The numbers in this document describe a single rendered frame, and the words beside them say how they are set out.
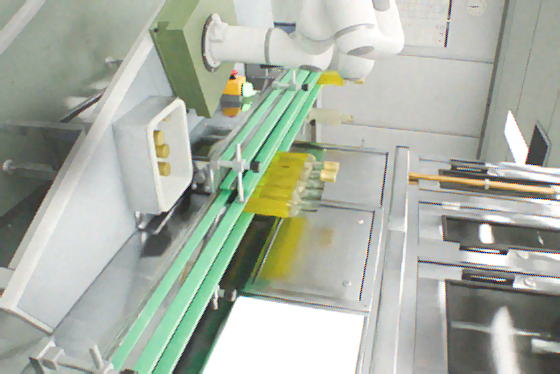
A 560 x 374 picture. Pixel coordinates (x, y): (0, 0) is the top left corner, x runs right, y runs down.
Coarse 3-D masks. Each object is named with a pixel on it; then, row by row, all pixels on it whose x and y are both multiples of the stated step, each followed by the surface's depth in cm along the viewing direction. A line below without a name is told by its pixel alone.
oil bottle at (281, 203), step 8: (256, 192) 130; (264, 192) 130; (272, 192) 130; (280, 192) 130; (288, 192) 130; (248, 200) 129; (256, 200) 128; (264, 200) 128; (272, 200) 127; (280, 200) 127; (288, 200) 126; (296, 200) 127; (248, 208) 130; (256, 208) 130; (264, 208) 129; (272, 208) 128; (280, 208) 128; (288, 208) 127; (296, 208) 127; (280, 216) 129; (288, 216) 129
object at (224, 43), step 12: (216, 24) 114; (216, 36) 114; (228, 36) 115; (240, 36) 114; (252, 36) 113; (264, 36) 113; (216, 48) 116; (228, 48) 115; (240, 48) 115; (252, 48) 114; (264, 48) 113; (216, 60) 120; (228, 60) 119; (240, 60) 118; (252, 60) 117; (264, 60) 116
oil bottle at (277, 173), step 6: (270, 168) 141; (276, 168) 141; (264, 174) 138; (270, 174) 138; (276, 174) 138; (282, 174) 138; (288, 174) 138; (294, 174) 138; (300, 174) 138; (306, 174) 139; (294, 180) 136; (300, 180) 136; (306, 180) 137; (306, 186) 137
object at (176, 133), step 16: (176, 112) 109; (160, 128) 112; (176, 128) 111; (176, 144) 114; (160, 160) 115; (176, 160) 116; (160, 176) 116; (176, 176) 118; (160, 192) 102; (176, 192) 112; (160, 208) 104
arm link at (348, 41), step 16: (384, 0) 90; (384, 16) 90; (352, 32) 81; (368, 32) 81; (384, 32) 90; (400, 32) 91; (352, 48) 83; (368, 48) 84; (384, 48) 87; (400, 48) 92
